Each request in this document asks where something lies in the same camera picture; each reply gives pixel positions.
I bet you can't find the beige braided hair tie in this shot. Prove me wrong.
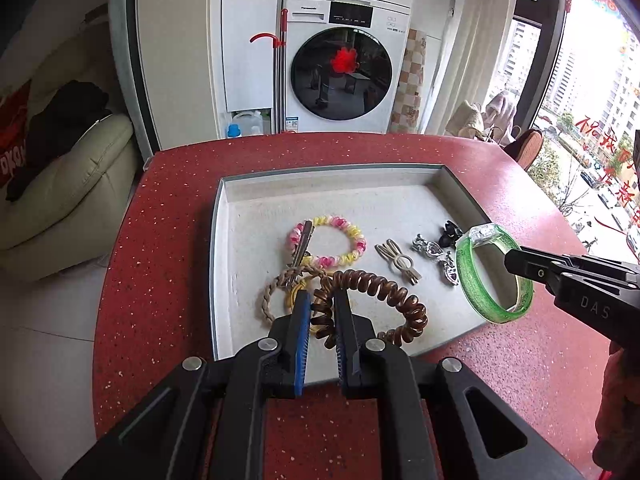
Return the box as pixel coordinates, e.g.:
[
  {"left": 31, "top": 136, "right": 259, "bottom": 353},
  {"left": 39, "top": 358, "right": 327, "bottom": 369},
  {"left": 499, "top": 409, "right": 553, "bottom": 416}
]
[{"left": 256, "top": 264, "right": 327, "bottom": 328}]

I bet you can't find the silver heart pendant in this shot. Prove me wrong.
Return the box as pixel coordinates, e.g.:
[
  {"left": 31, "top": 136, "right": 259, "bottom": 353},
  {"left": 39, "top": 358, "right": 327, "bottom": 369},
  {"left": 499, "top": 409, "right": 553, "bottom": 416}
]
[{"left": 411, "top": 234, "right": 459, "bottom": 286}]

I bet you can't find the brown spiral hair tie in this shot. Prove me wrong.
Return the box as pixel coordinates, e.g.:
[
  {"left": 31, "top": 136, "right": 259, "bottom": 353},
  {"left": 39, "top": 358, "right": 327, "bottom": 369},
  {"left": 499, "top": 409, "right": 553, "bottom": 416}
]
[{"left": 309, "top": 268, "right": 431, "bottom": 351}]

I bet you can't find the beige bunny hair clip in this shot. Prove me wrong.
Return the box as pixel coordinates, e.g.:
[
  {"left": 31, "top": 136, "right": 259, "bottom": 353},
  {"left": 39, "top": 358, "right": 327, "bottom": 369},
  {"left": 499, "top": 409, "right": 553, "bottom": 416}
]
[{"left": 374, "top": 238, "right": 422, "bottom": 285}]

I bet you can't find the grey jewelry tray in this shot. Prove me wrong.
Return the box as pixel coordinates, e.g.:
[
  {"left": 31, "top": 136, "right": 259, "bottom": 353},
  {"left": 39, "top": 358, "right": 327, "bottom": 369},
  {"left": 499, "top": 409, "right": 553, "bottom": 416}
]
[{"left": 209, "top": 164, "right": 491, "bottom": 359}]

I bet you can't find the brown wooden chair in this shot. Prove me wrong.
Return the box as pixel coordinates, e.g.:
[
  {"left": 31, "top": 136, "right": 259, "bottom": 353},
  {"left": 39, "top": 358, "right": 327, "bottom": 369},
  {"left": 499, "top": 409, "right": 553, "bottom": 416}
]
[{"left": 503, "top": 128, "right": 544, "bottom": 170}]

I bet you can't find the pink cloth on chair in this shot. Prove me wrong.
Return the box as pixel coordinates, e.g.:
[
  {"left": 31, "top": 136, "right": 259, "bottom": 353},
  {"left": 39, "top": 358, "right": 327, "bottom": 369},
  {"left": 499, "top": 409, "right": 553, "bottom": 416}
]
[{"left": 482, "top": 90, "right": 516, "bottom": 146}]

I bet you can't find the green plastic bangle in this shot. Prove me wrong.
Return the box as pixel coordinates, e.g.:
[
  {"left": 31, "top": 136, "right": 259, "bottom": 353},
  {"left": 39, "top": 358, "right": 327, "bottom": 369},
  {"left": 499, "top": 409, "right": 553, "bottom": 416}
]
[{"left": 456, "top": 223, "right": 534, "bottom": 324}]

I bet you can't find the white cabinet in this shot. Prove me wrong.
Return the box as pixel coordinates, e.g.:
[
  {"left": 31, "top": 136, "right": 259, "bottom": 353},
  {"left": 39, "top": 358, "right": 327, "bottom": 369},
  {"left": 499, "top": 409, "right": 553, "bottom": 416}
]
[{"left": 132, "top": 0, "right": 281, "bottom": 152}]

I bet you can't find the dark metal hair clip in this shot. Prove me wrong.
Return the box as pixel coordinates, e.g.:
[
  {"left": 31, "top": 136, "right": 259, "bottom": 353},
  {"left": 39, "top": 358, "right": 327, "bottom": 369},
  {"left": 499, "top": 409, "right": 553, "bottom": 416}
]
[{"left": 282, "top": 220, "right": 314, "bottom": 288}]

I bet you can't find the yellow cord hair tie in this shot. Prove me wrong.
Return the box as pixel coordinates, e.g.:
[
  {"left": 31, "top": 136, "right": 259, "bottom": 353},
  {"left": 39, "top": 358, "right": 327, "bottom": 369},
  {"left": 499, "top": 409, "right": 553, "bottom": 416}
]
[{"left": 283, "top": 278, "right": 331, "bottom": 338}]

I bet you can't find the black clothing on sofa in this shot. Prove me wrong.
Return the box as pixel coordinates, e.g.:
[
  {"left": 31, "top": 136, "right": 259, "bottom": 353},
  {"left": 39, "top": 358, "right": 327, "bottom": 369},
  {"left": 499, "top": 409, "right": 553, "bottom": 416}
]
[{"left": 6, "top": 80, "right": 111, "bottom": 203}]

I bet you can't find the red printed cloth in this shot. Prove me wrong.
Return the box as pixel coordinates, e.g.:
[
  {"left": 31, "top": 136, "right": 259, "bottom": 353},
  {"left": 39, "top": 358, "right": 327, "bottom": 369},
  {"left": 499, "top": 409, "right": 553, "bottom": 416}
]
[{"left": 0, "top": 80, "right": 32, "bottom": 188}]

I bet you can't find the red handled mop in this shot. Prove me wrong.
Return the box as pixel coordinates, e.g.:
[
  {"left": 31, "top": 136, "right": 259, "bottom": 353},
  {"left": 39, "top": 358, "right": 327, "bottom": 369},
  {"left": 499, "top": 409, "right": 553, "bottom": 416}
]
[{"left": 250, "top": 8, "right": 288, "bottom": 134}]

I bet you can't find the cream leather sofa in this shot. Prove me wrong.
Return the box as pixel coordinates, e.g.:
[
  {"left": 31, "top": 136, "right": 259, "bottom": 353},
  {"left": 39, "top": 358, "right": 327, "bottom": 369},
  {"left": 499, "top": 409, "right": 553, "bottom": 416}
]
[{"left": 1, "top": 23, "right": 141, "bottom": 282}]

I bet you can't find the black claw hair clip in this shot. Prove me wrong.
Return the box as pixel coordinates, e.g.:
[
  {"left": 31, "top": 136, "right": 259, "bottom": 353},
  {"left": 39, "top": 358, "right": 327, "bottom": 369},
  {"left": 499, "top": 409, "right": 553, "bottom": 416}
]
[{"left": 438, "top": 220, "right": 463, "bottom": 248}]

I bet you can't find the pink yellow bead bracelet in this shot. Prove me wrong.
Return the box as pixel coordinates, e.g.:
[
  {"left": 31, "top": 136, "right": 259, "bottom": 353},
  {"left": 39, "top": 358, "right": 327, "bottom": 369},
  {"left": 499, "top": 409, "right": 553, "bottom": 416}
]
[{"left": 287, "top": 214, "right": 368, "bottom": 271}]

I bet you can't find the white detergent jug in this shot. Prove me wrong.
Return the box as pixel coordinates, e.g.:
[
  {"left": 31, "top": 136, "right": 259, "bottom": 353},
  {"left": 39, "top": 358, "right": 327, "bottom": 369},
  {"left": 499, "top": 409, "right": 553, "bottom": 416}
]
[{"left": 227, "top": 110, "right": 264, "bottom": 139}]

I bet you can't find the checkered hanging towel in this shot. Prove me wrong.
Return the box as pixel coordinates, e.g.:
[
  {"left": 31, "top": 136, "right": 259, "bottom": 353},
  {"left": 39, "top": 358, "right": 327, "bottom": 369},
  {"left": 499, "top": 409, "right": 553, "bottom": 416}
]
[{"left": 388, "top": 28, "right": 427, "bottom": 133}]

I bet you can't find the white washing machine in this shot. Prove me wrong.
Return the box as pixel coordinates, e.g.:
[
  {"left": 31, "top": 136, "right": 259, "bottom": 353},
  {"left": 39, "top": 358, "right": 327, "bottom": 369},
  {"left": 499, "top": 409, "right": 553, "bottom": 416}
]
[{"left": 283, "top": 0, "right": 409, "bottom": 133}]

